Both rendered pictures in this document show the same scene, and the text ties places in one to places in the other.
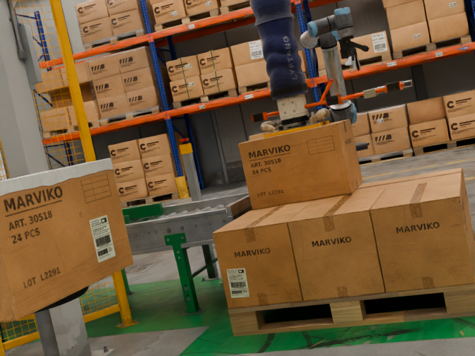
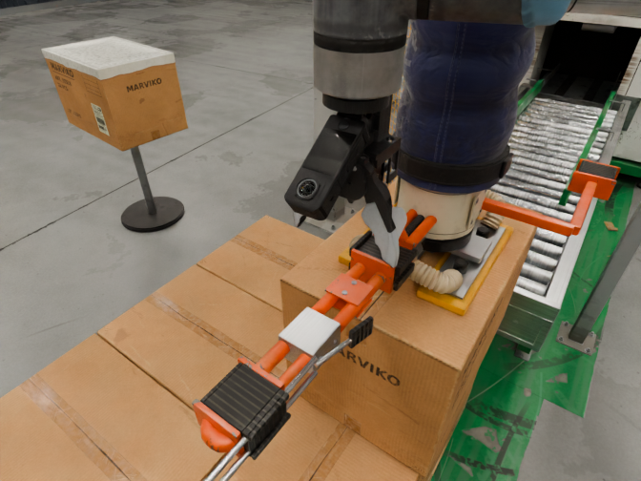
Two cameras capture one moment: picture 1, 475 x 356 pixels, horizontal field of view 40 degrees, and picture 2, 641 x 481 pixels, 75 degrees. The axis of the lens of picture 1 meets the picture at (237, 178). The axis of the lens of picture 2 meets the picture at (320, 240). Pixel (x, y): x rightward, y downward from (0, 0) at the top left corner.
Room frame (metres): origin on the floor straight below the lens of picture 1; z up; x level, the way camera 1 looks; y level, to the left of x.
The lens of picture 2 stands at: (3.82, -1.22, 1.55)
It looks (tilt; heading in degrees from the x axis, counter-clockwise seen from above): 37 degrees down; 104
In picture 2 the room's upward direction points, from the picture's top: straight up
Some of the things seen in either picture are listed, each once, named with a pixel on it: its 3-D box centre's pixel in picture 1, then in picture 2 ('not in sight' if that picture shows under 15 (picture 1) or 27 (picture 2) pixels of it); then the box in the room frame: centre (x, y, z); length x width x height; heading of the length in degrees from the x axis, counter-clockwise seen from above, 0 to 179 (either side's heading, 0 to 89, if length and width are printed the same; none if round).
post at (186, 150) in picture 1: (199, 211); (622, 255); (4.66, 0.32, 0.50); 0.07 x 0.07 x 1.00; 69
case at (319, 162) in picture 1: (302, 163); (413, 302); (3.87, -0.40, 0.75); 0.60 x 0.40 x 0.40; 69
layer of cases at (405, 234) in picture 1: (353, 233); (265, 405); (3.47, -0.55, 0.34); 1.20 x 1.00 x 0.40; 69
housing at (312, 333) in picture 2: (370, 93); (310, 339); (3.71, -0.84, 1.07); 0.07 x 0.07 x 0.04; 69
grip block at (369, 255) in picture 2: (333, 100); (382, 260); (3.79, -0.64, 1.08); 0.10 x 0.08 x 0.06; 159
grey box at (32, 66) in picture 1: (18, 58); not in sight; (3.41, 0.98, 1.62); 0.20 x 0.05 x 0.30; 69
